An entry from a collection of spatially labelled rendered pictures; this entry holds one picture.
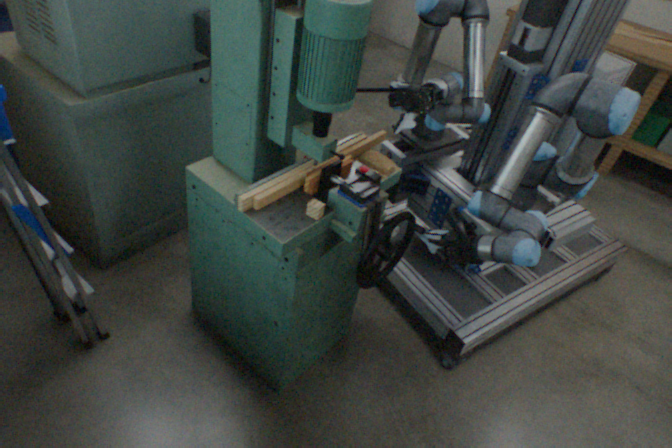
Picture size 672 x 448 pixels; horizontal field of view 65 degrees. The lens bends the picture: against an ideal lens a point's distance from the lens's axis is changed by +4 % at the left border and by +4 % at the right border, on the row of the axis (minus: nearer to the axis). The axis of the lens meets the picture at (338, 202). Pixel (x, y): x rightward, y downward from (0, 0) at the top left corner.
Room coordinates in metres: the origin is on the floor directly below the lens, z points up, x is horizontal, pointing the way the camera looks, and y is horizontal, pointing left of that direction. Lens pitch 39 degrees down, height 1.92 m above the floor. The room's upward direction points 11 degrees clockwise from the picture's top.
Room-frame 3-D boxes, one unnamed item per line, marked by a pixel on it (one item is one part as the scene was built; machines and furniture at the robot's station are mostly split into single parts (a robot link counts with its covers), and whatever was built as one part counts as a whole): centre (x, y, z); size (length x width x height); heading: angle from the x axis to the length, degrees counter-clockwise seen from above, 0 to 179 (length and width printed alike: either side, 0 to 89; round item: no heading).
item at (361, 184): (1.27, -0.06, 0.99); 0.13 x 0.11 x 0.06; 146
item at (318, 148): (1.39, 0.12, 1.03); 0.14 x 0.07 x 0.09; 56
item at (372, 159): (1.53, -0.11, 0.92); 0.14 x 0.09 x 0.04; 56
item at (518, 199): (1.61, -0.65, 0.87); 0.15 x 0.15 x 0.10
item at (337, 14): (1.38, 0.10, 1.35); 0.18 x 0.18 x 0.31
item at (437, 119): (1.63, -0.30, 1.10); 0.11 x 0.08 x 0.11; 106
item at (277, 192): (1.43, 0.06, 0.92); 0.65 x 0.02 x 0.04; 146
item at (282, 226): (1.32, 0.01, 0.87); 0.61 x 0.30 x 0.06; 146
